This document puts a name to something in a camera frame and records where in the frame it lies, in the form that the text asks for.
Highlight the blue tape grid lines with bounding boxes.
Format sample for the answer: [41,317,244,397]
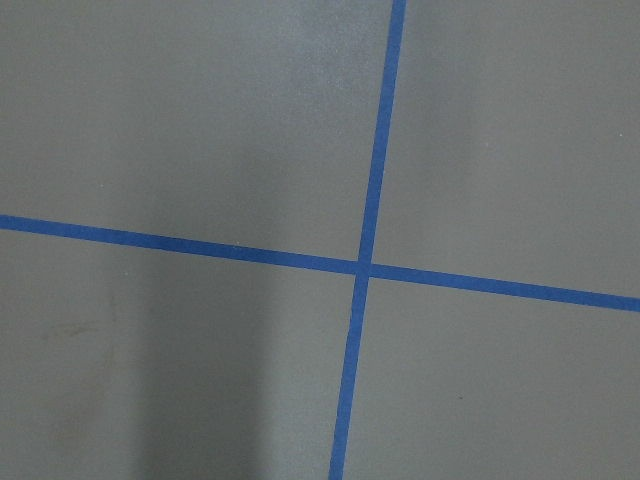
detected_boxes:
[1,1,639,479]

